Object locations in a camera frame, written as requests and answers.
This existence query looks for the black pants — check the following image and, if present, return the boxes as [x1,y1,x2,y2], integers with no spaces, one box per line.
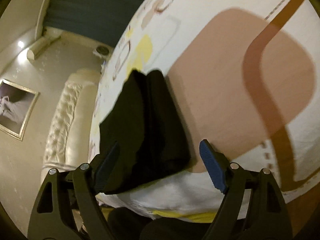
[94,70,191,194]

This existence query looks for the white wall air conditioner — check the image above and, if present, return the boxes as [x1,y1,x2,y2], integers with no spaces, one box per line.
[27,36,60,61]

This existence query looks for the dark teal curtain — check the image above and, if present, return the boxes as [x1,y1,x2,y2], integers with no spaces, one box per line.
[43,0,144,47]

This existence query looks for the cream tufted headboard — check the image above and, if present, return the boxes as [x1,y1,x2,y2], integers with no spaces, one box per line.
[41,68,100,181]

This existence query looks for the framed wall picture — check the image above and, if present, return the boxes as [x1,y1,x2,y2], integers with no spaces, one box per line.
[1,79,39,141]

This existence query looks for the patterned white bed sheet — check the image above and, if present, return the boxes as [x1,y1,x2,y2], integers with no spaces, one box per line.
[90,0,319,229]

